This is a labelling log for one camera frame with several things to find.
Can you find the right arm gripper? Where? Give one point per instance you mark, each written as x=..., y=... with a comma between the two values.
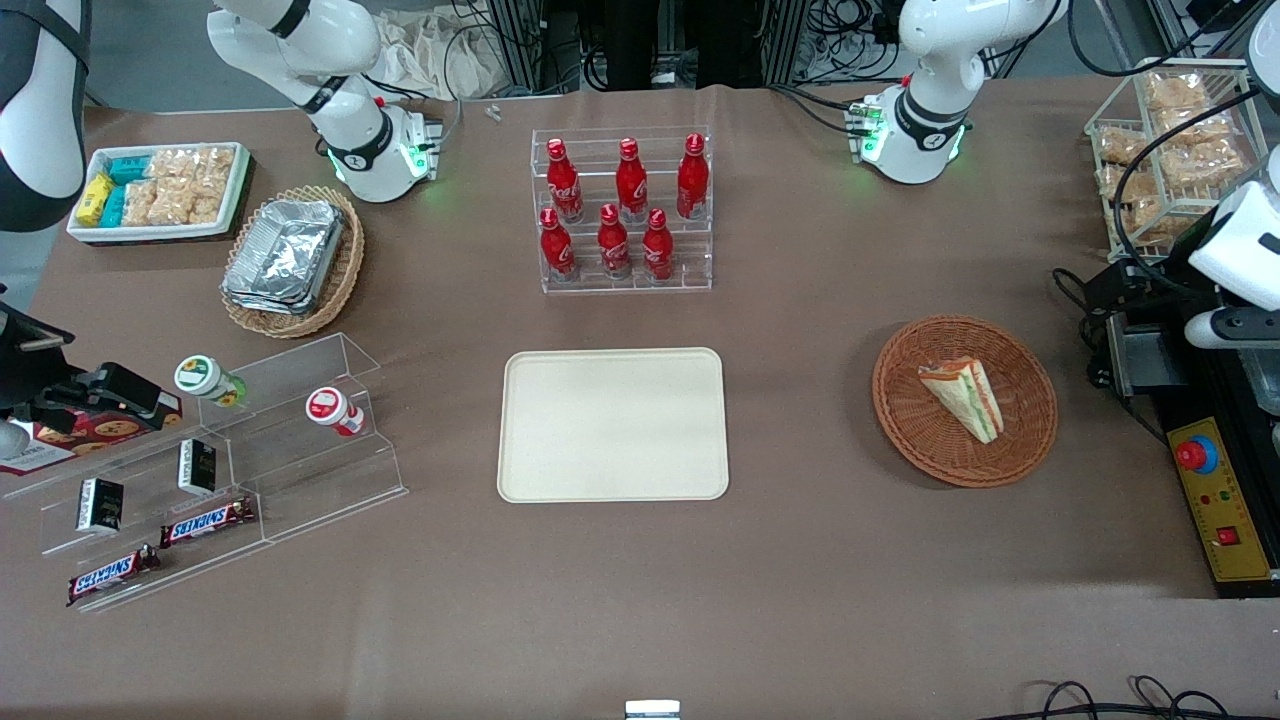
x=22, y=372

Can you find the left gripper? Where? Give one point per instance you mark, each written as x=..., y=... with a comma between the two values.
x=1152, y=297

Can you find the triangular sandwich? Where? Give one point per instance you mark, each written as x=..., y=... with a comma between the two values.
x=965, y=398

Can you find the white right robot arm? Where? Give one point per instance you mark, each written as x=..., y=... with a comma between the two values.
x=345, y=60

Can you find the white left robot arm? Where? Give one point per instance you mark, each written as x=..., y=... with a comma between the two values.
x=930, y=60

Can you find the white rectangular snack tray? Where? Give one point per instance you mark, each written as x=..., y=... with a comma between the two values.
x=160, y=233

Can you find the oval tan wicker basket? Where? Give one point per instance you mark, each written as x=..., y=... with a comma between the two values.
x=345, y=275

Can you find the round brown wicker basket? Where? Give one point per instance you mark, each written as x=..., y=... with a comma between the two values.
x=900, y=420

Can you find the cream plastic tray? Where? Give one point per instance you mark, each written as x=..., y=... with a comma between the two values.
x=612, y=425

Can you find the red cookie box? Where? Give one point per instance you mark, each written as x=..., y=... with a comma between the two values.
x=100, y=432

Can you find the clear bag fried snacks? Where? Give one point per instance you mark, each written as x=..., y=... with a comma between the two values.
x=1200, y=165
x=1120, y=147
x=1195, y=127
x=1145, y=222
x=1175, y=92
x=1125, y=183

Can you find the black appliance housing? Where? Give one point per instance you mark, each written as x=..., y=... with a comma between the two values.
x=1150, y=360

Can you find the green lid yoghurt cup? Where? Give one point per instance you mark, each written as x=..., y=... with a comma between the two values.
x=200, y=377

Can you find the small black box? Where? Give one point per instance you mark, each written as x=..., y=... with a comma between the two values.
x=100, y=505
x=197, y=467

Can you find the Snickers chocolate bar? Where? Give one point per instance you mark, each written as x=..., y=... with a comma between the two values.
x=205, y=522
x=110, y=575

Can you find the red emergency stop button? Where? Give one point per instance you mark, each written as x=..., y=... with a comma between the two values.
x=1195, y=455

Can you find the teal snack packet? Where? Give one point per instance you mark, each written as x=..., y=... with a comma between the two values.
x=128, y=168
x=114, y=207

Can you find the clear rice cracker bag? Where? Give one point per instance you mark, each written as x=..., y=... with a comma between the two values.
x=213, y=180
x=172, y=203
x=172, y=165
x=140, y=203

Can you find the clear acrylic stepped shelf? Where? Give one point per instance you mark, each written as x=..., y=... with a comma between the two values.
x=300, y=470

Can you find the yellow snack packet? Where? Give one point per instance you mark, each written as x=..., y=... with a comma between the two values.
x=95, y=198

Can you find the red lid yoghurt cup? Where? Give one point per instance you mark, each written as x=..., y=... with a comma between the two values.
x=328, y=406

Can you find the aluminium foil container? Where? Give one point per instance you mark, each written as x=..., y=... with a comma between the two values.
x=285, y=250

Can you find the black yellow control box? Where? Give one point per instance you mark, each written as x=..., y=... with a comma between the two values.
x=1225, y=520

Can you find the clear acrylic bottle rack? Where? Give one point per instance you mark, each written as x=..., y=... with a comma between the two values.
x=700, y=270

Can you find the white crumpled cloth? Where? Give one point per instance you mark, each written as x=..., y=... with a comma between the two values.
x=430, y=55

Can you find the red cola bottle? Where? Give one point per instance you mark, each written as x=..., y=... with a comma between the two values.
x=631, y=185
x=613, y=245
x=692, y=180
x=564, y=185
x=557, y=248
x=657, y=248

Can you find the small silver white object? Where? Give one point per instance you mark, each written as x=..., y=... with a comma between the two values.
x=652, y=710

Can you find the aluminium frame post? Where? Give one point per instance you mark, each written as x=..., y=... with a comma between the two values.
x=520, y=40
x=788, y=40

